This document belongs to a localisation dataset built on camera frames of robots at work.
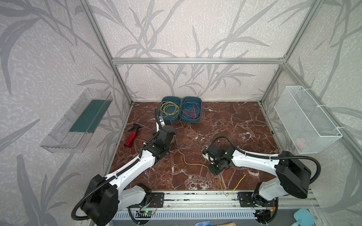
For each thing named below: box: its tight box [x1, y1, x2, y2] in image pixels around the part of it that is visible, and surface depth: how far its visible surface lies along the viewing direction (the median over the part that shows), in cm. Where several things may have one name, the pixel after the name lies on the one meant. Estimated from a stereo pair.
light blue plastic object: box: [293, 208, 315, 226], surface depth 71 cm
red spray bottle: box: [123, 123, 142, 148], surface depth 98 cm
